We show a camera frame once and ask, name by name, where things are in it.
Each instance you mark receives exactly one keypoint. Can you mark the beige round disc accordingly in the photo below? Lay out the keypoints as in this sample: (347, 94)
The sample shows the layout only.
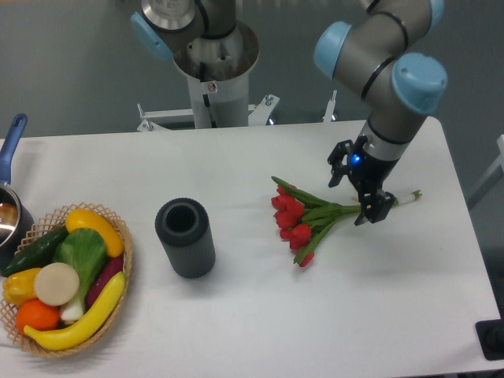
(56, 284)

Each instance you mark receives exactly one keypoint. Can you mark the red tulip bouquet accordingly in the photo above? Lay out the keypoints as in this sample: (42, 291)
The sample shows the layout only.
(304, 220)

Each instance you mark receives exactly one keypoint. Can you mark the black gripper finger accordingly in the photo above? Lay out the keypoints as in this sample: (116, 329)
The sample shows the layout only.
(375, 206)
(335, 160)

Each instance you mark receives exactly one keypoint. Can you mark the purple sweet potato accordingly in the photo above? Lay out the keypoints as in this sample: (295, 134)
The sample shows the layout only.
(112, 267)

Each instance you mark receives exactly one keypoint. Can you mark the blue handled saucepan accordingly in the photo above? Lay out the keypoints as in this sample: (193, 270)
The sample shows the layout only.
(16, 221)

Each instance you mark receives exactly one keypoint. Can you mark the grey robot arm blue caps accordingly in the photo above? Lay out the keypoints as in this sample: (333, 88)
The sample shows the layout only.
(401, 87)

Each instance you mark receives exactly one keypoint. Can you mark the black box at table edge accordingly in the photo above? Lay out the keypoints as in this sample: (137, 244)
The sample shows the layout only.
(490, 336)

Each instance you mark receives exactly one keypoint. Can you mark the green cucumber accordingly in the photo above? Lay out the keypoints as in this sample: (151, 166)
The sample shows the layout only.
(36, 254)

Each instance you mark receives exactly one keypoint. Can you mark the green bok choy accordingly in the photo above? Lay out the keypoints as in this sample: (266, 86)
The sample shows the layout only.
(84, 250)

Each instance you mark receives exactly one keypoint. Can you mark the white frame at right edge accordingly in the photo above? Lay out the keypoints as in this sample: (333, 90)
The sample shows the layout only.
(490, 177)

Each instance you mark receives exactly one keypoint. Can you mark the dark grey ribbed vase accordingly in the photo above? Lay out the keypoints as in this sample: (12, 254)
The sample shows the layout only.
(182, 226)

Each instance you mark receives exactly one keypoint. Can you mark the orange fruit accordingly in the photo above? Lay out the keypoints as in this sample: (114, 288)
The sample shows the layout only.
(37, 315)

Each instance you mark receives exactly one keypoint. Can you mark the yellow banana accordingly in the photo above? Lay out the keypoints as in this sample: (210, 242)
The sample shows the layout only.
(87, 325)

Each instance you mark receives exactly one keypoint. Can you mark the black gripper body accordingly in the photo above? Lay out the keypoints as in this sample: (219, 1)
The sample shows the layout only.
(366, 172)

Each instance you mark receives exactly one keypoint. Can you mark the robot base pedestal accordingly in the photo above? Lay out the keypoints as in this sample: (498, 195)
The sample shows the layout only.
(210, 47)

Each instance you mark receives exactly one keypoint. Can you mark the yellow bell pepper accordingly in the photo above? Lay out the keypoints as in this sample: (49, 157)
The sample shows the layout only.
(19, 288)

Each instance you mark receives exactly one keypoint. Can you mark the woven wicker basket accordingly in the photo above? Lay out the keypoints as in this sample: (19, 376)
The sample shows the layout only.
(44, 225)

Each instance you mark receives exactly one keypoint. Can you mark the yellow squash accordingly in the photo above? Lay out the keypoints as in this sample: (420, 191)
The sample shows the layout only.
(85, 218)

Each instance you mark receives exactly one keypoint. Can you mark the white metal mounting frame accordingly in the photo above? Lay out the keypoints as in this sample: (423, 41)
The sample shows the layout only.
(266, 112)

